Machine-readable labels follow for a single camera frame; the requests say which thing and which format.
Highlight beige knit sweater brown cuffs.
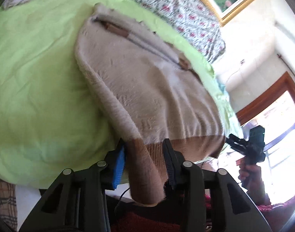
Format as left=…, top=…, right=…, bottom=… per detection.
left=75, top=3, right=225, bottom=205

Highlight person's right hand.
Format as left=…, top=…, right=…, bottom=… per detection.
left=238, top=162, right=266, bottom=205

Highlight plaid checked fabric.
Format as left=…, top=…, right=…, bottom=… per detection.
left=0, top=179, right=17, bottom=231

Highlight light green bed sheet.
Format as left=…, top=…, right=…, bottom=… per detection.
left=0, top=0, right=242, bottom=189

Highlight small floral print quilt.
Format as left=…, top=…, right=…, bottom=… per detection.
left=134, top=0, right=226, bottom=64

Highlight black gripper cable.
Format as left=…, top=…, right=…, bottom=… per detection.
left=113, top=186, right=131, bottom=211

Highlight brown wooden window frame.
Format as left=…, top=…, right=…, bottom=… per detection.
left=236, top=72, right=295, bottom=125

